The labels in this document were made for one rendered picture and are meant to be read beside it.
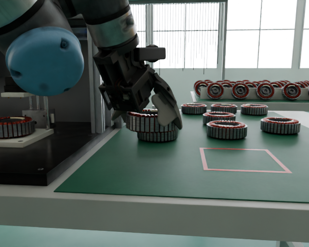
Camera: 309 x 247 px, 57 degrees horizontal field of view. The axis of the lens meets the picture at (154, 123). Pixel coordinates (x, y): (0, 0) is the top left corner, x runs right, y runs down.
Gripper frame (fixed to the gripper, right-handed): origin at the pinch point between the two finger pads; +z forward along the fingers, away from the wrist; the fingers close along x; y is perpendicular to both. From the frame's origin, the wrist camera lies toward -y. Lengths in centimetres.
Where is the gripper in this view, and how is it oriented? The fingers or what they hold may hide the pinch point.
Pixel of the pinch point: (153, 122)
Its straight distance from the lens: 61.1
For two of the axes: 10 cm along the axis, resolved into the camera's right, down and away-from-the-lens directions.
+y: -4.3, 6.5, -6.3
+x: 8.7, 1.0, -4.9
